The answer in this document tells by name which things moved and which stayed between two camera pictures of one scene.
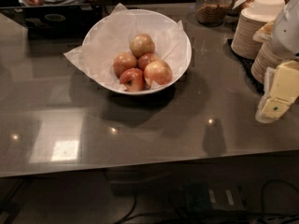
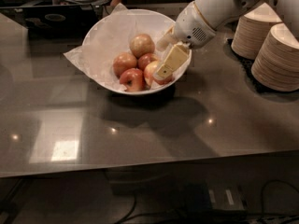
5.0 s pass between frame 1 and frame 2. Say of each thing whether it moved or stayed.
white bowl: stayed
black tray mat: stayed
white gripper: moved
